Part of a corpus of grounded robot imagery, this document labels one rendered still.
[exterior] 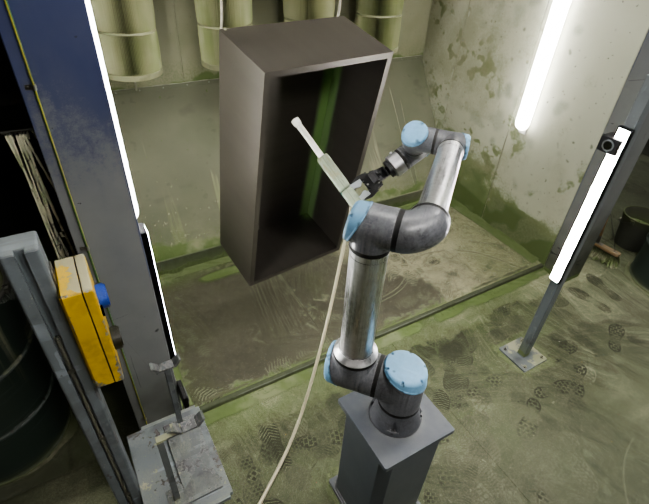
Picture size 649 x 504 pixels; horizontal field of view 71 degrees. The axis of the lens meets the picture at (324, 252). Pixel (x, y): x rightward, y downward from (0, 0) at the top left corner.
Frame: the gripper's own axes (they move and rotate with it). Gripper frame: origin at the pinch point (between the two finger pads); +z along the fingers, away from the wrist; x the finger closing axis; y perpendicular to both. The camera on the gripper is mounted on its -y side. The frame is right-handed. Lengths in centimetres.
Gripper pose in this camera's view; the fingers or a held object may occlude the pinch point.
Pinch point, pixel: (348, 198)
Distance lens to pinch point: 177.6
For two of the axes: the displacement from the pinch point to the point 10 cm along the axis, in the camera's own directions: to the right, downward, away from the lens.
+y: 0.8, -0.3, 10.0
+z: -8.0, 5.9, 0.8
